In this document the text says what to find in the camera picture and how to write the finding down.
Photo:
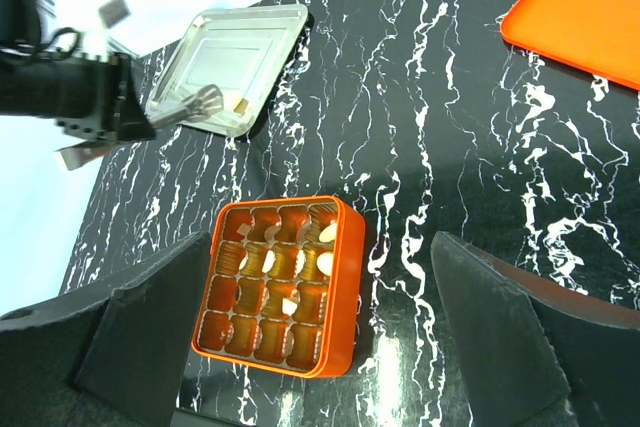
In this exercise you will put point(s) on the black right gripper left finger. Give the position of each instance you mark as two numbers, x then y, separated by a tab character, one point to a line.
110	353

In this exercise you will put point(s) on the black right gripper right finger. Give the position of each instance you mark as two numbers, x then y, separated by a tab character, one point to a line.
531	352

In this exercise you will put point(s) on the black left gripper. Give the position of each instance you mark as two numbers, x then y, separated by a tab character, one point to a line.
72	78

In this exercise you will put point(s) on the silver metal tongs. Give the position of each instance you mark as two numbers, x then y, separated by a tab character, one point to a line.
194	108

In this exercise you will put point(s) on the dark square chocolate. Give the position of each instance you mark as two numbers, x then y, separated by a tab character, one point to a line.
244	230

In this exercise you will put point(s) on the white chocolate piece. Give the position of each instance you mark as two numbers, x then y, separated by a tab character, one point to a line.
269	261

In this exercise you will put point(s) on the dark round chocolate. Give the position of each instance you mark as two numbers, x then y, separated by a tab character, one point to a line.
270	232

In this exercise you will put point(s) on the white oval chocolate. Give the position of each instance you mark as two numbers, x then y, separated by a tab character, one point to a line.
325	263
328	234

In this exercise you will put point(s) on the dark shell chocolate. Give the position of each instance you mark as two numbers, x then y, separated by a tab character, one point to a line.
302	232

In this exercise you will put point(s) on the orange chocolate box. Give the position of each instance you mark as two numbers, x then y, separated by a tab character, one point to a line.
318	340

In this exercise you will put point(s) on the silver metal tray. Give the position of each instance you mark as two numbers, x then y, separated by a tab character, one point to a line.
242	51

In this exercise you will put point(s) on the orange box lid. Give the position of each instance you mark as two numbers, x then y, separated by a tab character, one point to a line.
597	36

